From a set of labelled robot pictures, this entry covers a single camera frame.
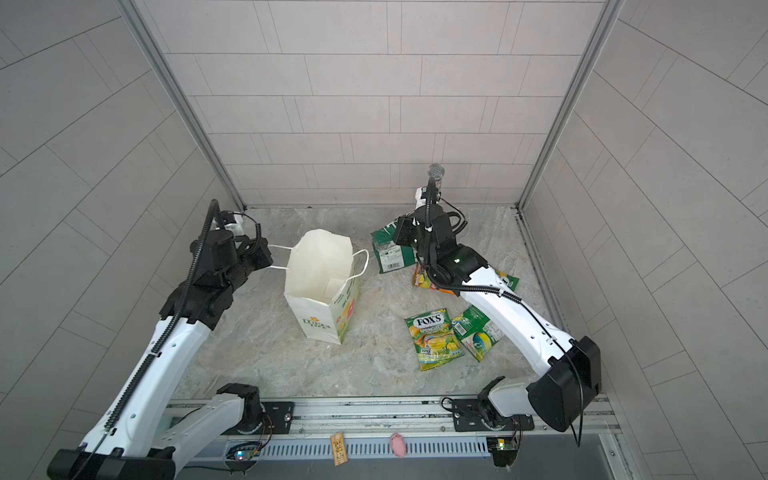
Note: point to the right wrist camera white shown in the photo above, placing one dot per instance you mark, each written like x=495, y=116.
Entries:
x=420, y=197

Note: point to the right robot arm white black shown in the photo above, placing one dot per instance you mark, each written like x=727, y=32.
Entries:
x=569, y=370

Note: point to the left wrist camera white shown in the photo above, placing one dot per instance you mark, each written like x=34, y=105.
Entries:
x=232, y=221

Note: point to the pink oval eraser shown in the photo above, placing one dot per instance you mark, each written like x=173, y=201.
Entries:
x=398, y=445

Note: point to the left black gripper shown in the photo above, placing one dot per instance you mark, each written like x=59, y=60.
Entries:
x=259, y=247

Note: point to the circuit board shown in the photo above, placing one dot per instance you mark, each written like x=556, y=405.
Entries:
x=503, y=450
x=243, y=456

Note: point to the green Real chips bag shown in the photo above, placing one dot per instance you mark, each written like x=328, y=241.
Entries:
x=390, y=256

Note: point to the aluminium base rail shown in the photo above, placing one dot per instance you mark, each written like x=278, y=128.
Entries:
x=431, y=426

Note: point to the wooden tag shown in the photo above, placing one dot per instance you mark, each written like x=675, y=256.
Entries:
x=338, y=449

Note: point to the white paper bag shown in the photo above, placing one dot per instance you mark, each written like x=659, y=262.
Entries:
x=322, y=283

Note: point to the left circuit board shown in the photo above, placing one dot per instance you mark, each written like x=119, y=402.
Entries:
x=243, y=456

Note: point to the orange Fox's fruits candy bag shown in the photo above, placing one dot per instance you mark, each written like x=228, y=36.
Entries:
x=420, y=279

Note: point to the right circuit board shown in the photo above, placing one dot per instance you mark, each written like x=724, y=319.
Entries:
x=503, y=450

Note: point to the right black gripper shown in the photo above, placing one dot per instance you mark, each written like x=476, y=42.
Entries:
x=406, y=223

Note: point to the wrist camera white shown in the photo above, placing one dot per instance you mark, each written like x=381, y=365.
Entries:
x=420, y=197
x=232, y=221

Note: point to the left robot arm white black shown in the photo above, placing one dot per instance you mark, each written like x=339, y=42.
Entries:
x=126, y=443

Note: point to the green Fox's candy bag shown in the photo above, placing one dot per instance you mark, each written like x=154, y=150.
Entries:
x=434, y=340
x=477, y=333
x=510, y=281

